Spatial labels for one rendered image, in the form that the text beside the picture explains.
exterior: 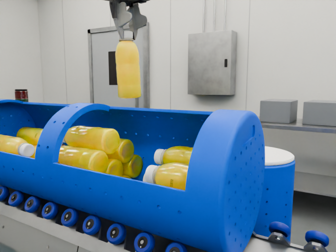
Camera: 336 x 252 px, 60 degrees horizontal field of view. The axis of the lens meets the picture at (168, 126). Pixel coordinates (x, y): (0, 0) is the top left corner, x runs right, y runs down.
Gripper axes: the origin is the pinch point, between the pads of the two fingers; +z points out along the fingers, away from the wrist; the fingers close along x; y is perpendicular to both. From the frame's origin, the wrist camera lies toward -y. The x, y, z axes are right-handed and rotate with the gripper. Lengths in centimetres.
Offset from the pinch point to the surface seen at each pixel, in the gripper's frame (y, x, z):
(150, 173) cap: 21.0, -17.8, 31.7
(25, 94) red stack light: -91, 17, 18
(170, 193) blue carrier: 31, -24, 32
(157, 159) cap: 15.4, -8.1, 32.0
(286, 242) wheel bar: 44, 0, 49
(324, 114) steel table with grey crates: 17, 239, 54
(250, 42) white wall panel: -81, 309, -25
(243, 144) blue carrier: 39.1, -12.2, 25.1
